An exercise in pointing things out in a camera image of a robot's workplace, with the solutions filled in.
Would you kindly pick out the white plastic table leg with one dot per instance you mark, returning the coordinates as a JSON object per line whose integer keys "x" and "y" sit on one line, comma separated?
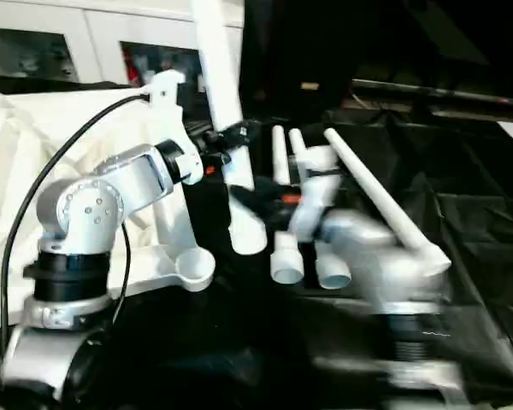
{"x": 216, "y": 64}
{"x": 278, "y": 158}
{"x": 298, "y": 147}
{"x": 367, "y": 179}

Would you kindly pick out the white plastic table top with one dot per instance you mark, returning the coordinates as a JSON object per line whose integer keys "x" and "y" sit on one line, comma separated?
{"x": 17, "y": 149}

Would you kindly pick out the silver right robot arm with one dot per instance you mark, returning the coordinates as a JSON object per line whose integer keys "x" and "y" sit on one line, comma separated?
{"x": 389, "y": 256}

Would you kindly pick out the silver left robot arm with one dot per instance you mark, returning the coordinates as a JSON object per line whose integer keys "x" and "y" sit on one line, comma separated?
{"x": 90, "y": 209}

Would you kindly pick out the black box with gold label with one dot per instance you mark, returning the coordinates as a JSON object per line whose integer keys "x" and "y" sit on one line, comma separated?
{"x": 282, "y": 51}

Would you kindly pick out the red bottle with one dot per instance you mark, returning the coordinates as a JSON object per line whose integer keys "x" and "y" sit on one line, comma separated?
{"x": 130, "y": 64}

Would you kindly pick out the white cabinet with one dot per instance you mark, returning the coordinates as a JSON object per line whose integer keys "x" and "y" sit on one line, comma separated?
{"x": 98, "y": 25}

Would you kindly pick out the black rod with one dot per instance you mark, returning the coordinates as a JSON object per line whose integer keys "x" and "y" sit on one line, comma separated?
{"x": 432, "y": 91}

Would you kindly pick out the black mat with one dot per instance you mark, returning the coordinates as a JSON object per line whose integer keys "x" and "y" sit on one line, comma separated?
{"x": 474, "y": 171}

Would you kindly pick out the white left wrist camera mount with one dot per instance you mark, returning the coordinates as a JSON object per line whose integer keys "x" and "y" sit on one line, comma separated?
{"x": 166, "y": 89}

